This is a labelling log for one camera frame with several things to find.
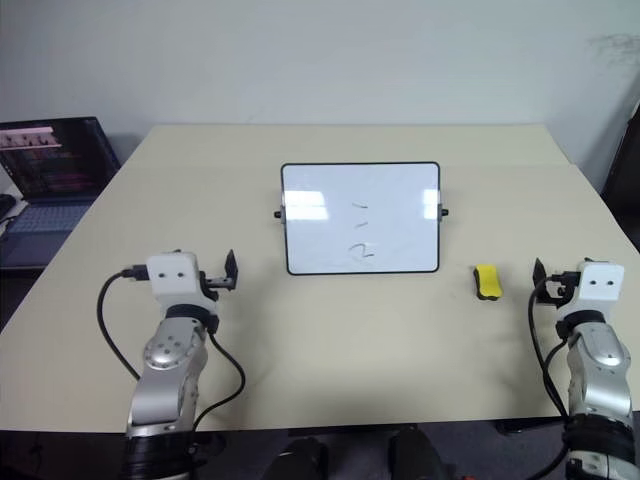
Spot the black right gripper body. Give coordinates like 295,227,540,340
540,269,584,307

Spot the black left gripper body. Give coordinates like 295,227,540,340
197,269,236,303

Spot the yellow and black eraser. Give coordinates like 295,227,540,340
470,263,504,303

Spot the black table foot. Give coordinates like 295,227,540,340
493,415,567,436

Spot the black-framed small whiteboard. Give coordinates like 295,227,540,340
272,160,450,276

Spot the dark rounded shape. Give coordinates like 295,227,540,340
387,424,442,480
261,435,330,480

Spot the open blue laptop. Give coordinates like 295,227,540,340
0,116,123,272

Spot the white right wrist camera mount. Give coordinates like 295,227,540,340
555,258,626,321

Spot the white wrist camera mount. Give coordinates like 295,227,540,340
555,258,626,321
146,252,220,316

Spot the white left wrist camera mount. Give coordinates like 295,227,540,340
146,252,220,316

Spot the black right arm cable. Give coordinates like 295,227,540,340
527,285,574,480

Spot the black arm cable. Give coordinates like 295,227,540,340
97,264,247,432
527,285,574,480

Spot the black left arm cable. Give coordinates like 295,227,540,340
97,264,247,432

